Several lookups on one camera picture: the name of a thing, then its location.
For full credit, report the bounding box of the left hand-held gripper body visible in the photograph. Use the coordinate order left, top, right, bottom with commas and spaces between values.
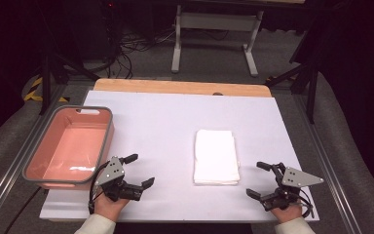
93, 156, 144, 203

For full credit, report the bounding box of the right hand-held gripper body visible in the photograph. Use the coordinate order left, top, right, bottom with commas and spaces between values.
261, 162, 325, 212

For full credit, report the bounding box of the pink basin with grey rim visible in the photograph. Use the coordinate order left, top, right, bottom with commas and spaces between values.
21, 105, 115, 190

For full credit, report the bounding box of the white towel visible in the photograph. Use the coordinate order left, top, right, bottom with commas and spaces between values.
193, 129, 242, 186

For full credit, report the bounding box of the person's right hand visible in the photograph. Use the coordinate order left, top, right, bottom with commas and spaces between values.
270, 202, 304, 224

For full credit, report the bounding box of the person's left hand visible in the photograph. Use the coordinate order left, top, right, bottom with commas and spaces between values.
93, 192, 131, 223

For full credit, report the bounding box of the white table mat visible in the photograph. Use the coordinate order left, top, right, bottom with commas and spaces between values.
39, 90, 320, 222

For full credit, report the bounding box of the wooden table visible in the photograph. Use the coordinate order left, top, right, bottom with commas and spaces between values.
93, 78, 273, 98

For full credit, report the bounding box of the black tripod stand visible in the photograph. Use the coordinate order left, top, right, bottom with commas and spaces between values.
265, 19, 326, 125
38, 48, 100, 116

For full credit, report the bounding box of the yellow black hazard tape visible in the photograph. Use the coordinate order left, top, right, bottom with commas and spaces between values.
23, 75, 70, 103

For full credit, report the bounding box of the black equipment tower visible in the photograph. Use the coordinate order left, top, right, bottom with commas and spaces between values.
77, 0, 125, 61

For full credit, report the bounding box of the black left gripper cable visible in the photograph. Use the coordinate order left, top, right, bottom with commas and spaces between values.
88, 161, 110, 215

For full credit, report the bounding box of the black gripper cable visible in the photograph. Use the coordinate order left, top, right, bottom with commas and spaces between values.
295, 189, 316, 219
88, 161, 110, 215

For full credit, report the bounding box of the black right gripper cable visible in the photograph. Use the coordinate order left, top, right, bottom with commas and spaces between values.
295, 189, 316, 219

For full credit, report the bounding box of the aluminium rail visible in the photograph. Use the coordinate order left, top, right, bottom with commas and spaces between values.
0, 85, 66, 226
292, 95, 362, 234

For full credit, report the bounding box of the bundle of black floor cables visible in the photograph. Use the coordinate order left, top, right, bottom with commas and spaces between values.
87, 27, 183, 80

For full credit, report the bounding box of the white metal desk frame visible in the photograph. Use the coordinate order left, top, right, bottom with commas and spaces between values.
170, 4, 265, 78

